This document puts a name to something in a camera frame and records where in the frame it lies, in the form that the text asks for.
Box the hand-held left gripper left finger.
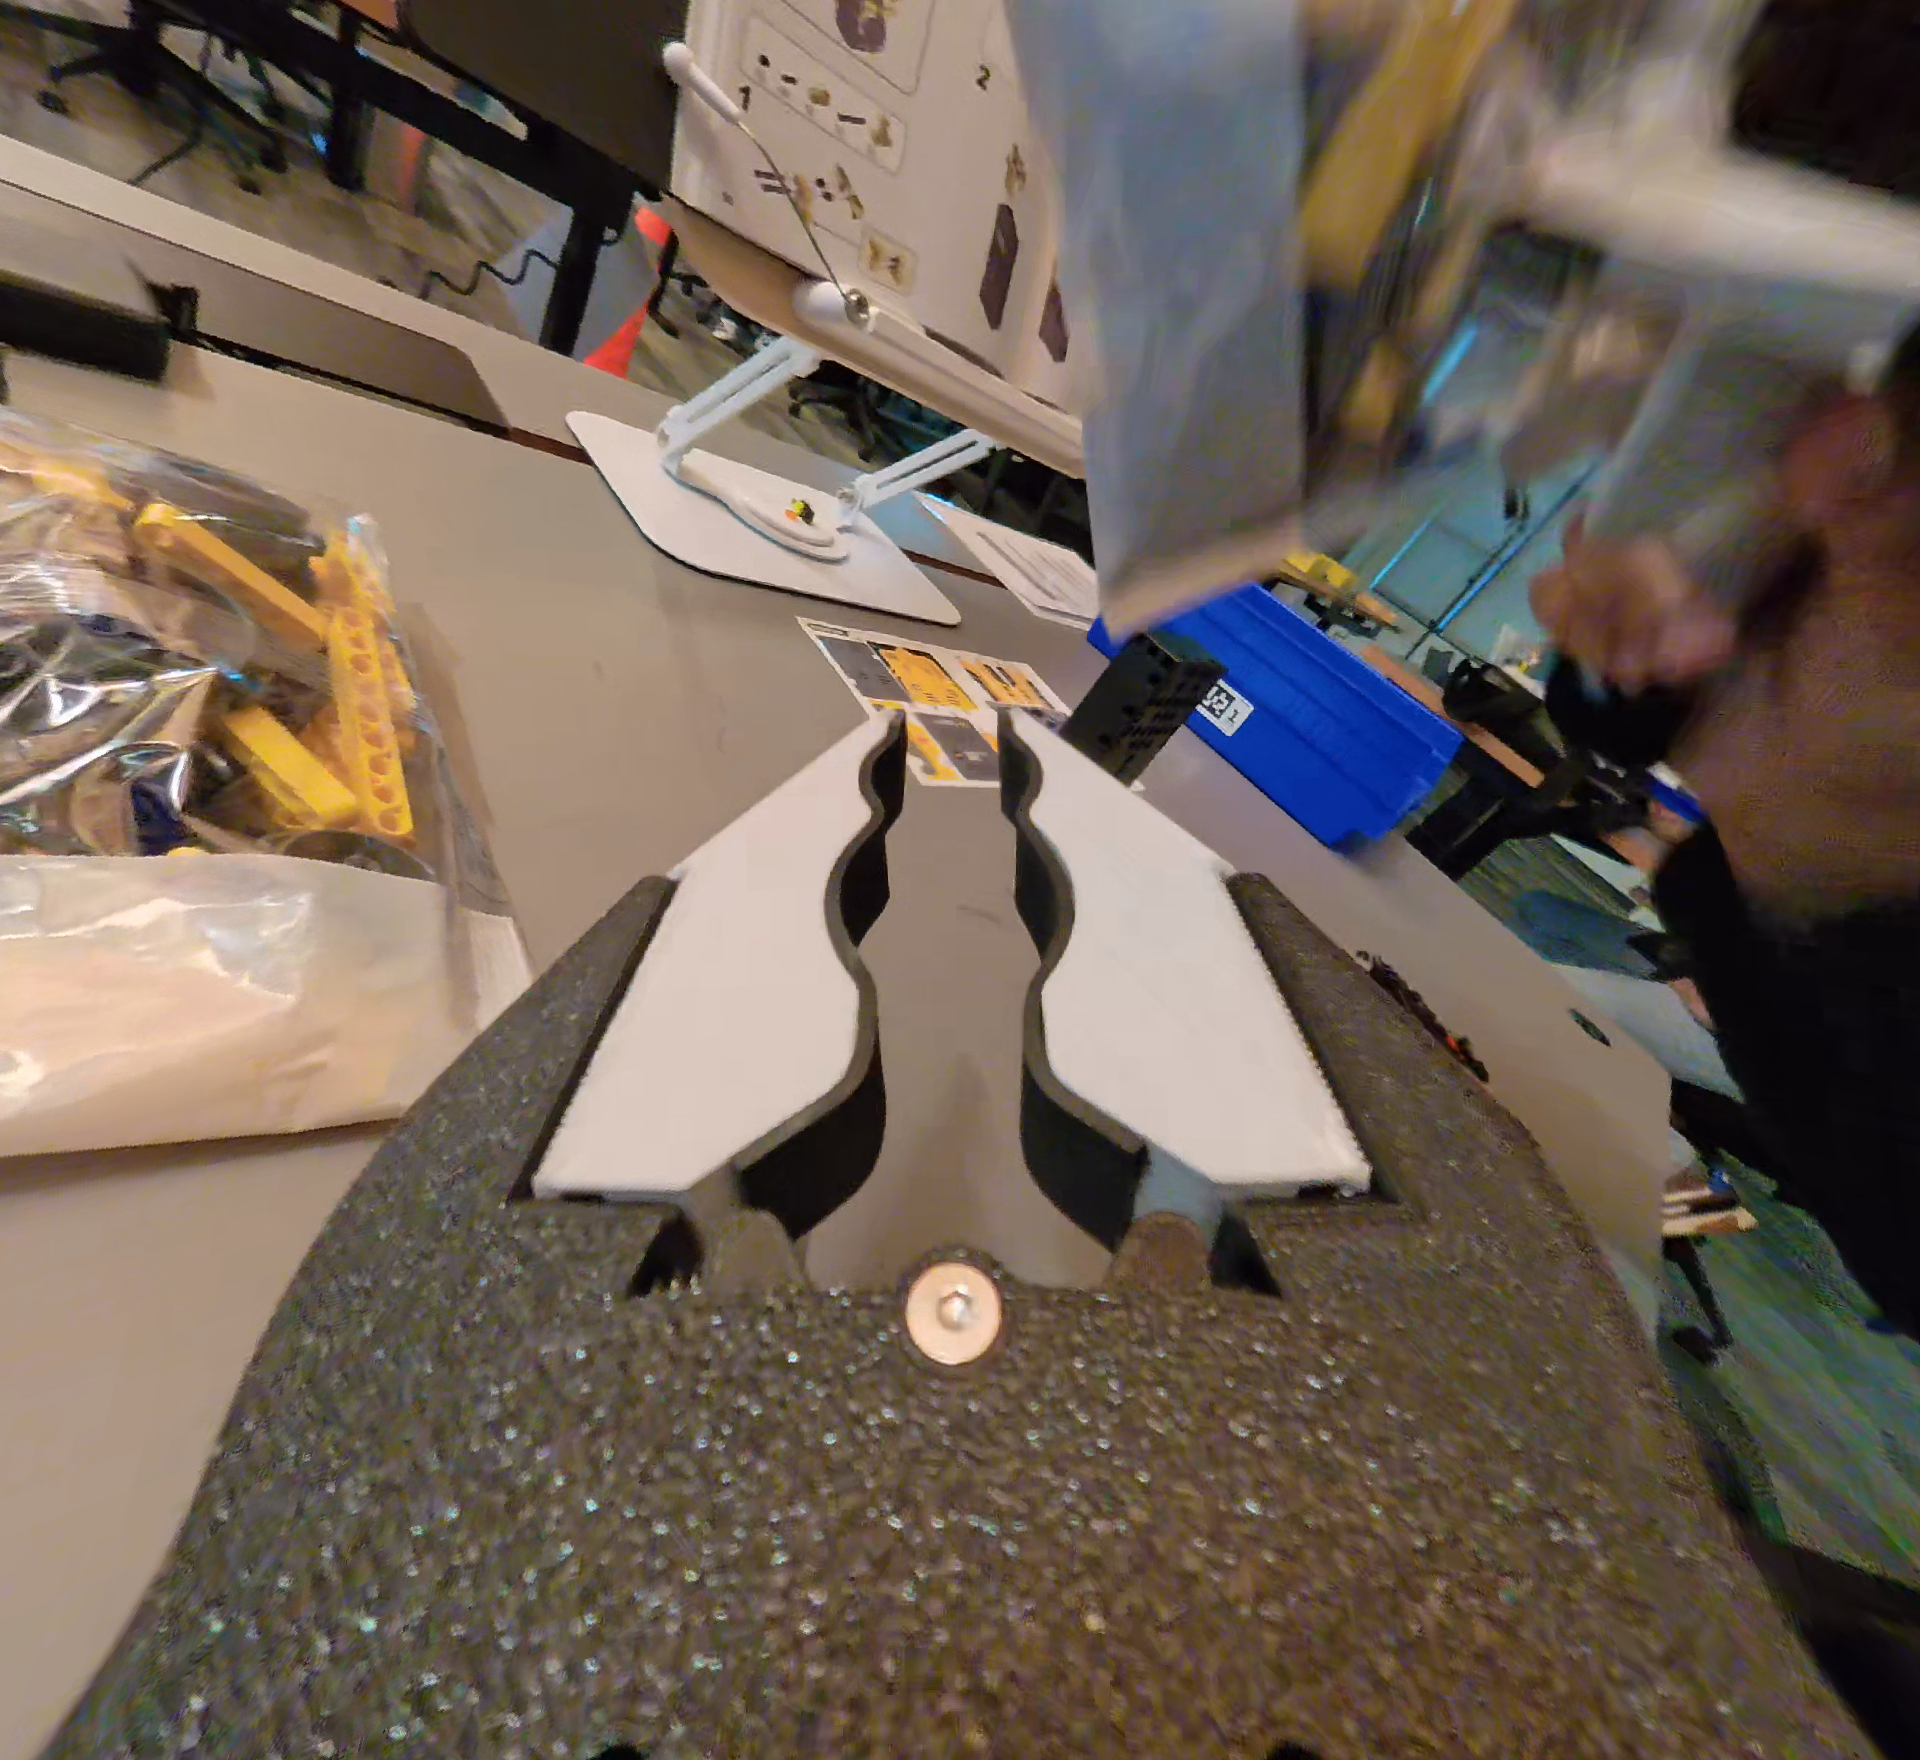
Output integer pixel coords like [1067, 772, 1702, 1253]
[529, 710, 912, 1242]

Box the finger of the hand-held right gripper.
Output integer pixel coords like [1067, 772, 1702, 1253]
[1485, 122, 1920, 345]

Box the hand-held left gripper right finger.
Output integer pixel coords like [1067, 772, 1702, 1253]
[996, 710, 1376, 1253]

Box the small clear parts bag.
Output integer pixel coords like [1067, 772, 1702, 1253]
[953, 0, 1860, 628]

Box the person's right hand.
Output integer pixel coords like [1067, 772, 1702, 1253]
[1526, 392, 1920, 930]

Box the black perforated block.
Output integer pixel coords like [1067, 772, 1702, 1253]
[1061, 631, 1231, 790]

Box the blue plastic bin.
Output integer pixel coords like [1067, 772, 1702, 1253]
[1086, 578, 1465, 854]

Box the yellow sticker sheet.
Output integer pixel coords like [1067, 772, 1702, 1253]
[793, 612, 1073, 790]

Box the white paper sheet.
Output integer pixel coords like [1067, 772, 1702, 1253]
[932, 502, 1106, 631]

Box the white book stand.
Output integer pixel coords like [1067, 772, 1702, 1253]
[567, 41, 1090, 628]

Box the clear bag of yellow beams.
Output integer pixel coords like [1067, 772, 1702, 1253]
[0, 411, 533, 1161]

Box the instruction booklet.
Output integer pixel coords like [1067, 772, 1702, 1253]
[671, 0, 1115, 418]

